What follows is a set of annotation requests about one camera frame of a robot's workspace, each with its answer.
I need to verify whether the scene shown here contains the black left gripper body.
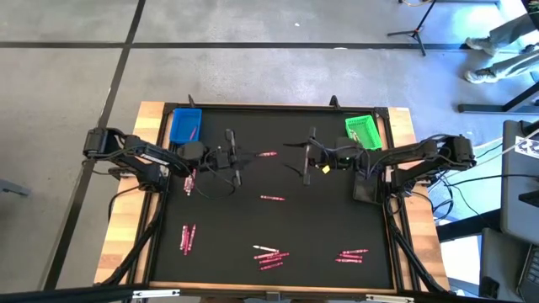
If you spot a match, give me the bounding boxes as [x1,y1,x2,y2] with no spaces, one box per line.
[205,129,243,189]

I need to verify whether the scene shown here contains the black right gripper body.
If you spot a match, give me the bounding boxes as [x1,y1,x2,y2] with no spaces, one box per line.
[302,126,338,187]

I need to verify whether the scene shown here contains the green plastic basket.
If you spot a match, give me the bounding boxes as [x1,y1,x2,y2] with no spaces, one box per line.
[344,114,383,152]

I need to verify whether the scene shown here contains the black plastic basket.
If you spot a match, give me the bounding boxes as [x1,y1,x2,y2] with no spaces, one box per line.
[352,170,387,206]

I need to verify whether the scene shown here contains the blue plastic basket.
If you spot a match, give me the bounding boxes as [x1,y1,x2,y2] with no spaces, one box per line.
[168,108,204,146]

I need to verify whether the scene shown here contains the black table mat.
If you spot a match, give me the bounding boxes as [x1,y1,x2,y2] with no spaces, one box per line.
[150,109,395,290]

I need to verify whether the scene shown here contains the black tripod stand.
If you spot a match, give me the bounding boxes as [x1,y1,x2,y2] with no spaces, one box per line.
[387,0,438,58]

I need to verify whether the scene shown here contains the black desk leg bar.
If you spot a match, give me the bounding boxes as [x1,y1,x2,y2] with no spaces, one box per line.
[457,82,539,114]

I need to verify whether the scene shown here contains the person's shoe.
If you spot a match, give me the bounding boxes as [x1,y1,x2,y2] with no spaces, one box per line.
[464,36,497,56]
[463,67,499,85]

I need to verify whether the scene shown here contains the grey desk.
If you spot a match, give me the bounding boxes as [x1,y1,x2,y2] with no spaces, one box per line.
[499,120,539,246]

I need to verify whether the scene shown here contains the white marker tag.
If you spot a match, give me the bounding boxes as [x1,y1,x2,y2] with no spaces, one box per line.
[514,135,539,160]

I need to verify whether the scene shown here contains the grey cabinet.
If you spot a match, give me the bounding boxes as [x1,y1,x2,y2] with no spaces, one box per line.
[478,226,532,300]

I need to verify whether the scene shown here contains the black overhead beam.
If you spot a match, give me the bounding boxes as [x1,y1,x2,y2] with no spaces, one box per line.
[0,282,539,303]

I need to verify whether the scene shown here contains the grey floor object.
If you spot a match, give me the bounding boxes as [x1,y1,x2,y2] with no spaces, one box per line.
[0,178,33,198]

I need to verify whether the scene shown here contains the person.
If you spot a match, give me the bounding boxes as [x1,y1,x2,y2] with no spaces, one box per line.
[464,12,539,85]

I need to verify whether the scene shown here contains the dark laptop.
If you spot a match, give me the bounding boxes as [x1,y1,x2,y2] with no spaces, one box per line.
[516,243,539,303]

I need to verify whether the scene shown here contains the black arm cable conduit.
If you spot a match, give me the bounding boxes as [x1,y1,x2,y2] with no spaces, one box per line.
[386,210,452,295]
[94,210,163,287]

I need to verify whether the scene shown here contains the silver metal bracket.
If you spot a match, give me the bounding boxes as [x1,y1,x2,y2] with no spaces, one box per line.
[131,289,181,300]
[365,294,416,303]

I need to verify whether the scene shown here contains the white cable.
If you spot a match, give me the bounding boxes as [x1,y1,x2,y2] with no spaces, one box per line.
[479,127,539,166]

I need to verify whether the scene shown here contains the black floor cable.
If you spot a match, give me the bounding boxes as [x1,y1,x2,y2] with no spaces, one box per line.
[446,173,539,189]

